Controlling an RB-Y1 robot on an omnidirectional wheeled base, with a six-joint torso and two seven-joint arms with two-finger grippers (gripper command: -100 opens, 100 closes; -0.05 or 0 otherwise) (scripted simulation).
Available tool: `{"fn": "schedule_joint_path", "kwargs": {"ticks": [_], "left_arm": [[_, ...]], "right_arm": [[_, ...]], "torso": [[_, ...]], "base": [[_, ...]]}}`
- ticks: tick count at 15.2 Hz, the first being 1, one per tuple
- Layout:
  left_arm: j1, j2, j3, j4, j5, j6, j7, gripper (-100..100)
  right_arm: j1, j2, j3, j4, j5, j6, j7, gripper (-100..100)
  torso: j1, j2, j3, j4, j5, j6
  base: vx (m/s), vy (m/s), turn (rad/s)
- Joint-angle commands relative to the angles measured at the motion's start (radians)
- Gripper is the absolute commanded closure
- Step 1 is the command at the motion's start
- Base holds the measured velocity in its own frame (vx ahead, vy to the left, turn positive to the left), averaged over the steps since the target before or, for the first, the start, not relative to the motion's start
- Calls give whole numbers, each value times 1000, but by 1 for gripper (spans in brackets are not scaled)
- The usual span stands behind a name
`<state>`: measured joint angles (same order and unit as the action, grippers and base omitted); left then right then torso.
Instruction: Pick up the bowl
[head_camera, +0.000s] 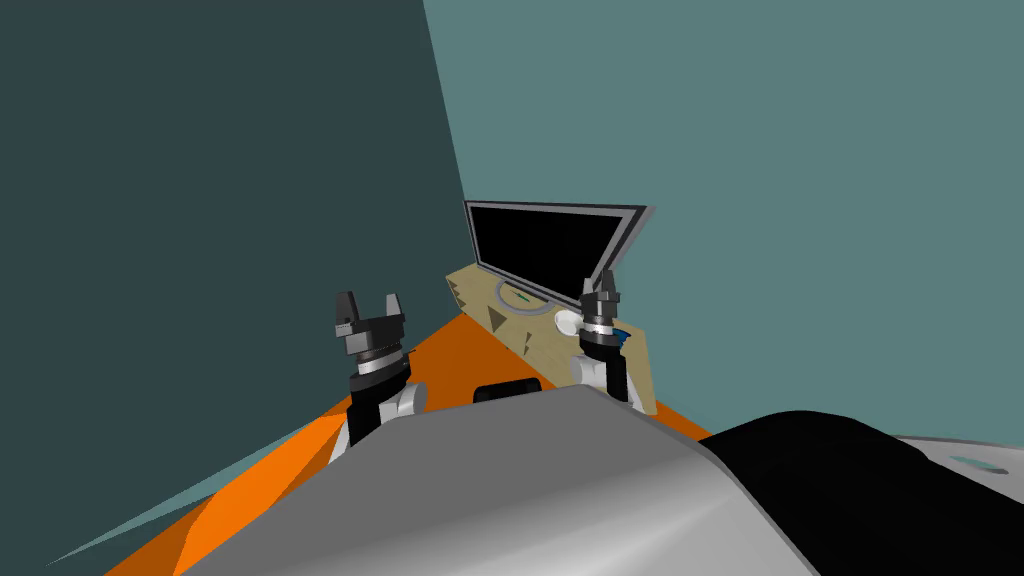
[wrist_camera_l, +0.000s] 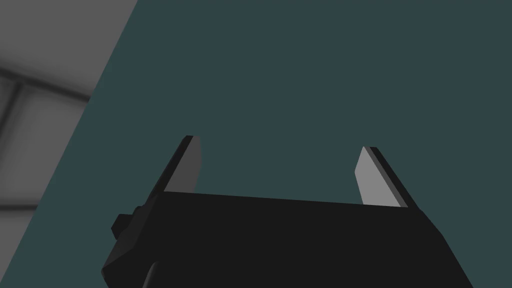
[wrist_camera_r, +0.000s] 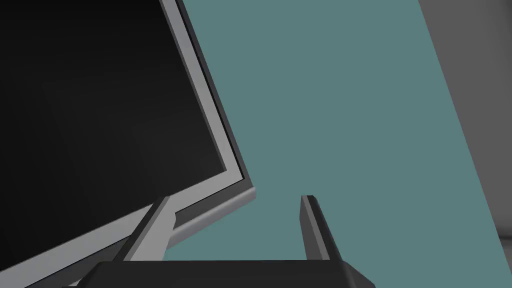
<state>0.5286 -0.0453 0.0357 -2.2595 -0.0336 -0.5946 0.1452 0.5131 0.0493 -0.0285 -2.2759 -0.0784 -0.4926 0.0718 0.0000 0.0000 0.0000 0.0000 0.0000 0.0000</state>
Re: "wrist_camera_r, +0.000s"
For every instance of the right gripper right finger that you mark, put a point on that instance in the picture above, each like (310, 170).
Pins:
(316, 232)

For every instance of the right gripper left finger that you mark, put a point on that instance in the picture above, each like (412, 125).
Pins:
(150, 236)

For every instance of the black window with grey frame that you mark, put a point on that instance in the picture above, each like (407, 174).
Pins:
(100, 120)

